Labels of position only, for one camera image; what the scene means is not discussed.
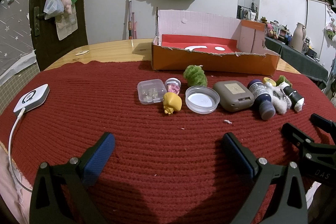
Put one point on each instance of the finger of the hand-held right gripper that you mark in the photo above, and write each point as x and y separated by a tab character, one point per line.
295	133
323	123

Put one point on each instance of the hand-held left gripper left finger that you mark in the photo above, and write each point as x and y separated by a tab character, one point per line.
101	158

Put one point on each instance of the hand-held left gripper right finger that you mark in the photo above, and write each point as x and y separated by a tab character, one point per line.
237	158

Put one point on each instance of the black and white cylinder toy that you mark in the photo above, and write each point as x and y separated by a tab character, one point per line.
295	98

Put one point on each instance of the white plush toy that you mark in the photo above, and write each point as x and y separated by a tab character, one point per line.
277	100

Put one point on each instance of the dark blue bottle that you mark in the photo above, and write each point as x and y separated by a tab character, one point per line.
262	100

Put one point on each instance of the small green plush toy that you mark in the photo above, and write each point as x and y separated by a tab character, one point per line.
283	80

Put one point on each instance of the small yellow round tin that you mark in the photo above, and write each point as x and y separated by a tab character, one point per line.
269	81

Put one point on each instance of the grey rounded case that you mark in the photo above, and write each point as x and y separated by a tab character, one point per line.
233	95

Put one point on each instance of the clear round plastic container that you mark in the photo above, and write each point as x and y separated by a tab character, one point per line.
202	100

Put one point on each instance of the small clear plastic box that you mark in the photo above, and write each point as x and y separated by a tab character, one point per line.
151	91

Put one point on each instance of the yellow toy figure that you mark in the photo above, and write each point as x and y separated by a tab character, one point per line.
172	103

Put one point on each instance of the small pink capsule toy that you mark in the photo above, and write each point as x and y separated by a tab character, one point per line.
173	86

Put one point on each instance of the orange cardboard box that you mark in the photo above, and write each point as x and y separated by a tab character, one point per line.
210	61

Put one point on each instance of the white fluff scrap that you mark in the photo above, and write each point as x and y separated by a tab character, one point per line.
227	122

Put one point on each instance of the red knitted mat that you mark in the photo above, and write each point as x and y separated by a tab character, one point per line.
157	134

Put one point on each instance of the side table with green cloth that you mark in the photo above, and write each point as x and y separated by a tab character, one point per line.
296	61

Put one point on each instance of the beige jug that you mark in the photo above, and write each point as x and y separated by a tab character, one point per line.
298	37

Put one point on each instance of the white fridge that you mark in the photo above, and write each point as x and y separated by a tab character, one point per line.
316	29

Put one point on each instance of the white green hanging decoration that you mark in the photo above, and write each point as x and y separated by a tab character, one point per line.
331	29

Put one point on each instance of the person's pink clothing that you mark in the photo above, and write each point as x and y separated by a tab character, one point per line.
10	187

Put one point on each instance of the cluster of small table items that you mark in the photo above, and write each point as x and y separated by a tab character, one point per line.
275	31

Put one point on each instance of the small white tag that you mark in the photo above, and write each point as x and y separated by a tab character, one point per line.
82	53

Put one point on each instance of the dark wooden door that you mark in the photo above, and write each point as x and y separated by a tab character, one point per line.
42	50

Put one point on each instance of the pink sticks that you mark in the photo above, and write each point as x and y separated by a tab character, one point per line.
135	27

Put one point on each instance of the mop pole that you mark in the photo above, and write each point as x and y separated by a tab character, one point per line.
130	16

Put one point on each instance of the pink plush toy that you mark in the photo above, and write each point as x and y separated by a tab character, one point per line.
67	3

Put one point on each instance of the clear plastic bag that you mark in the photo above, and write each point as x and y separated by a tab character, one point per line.
52	7

